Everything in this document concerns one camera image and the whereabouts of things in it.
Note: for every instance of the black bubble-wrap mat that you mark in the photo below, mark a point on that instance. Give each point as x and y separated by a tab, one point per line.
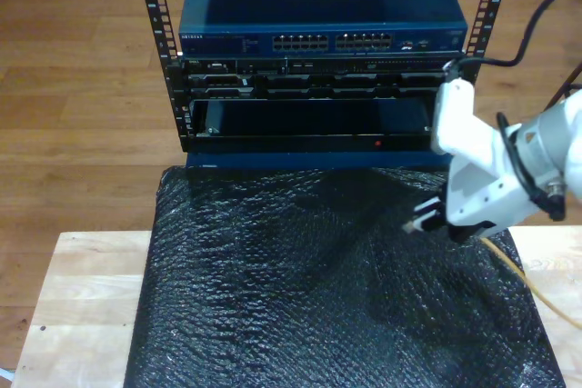
295	292

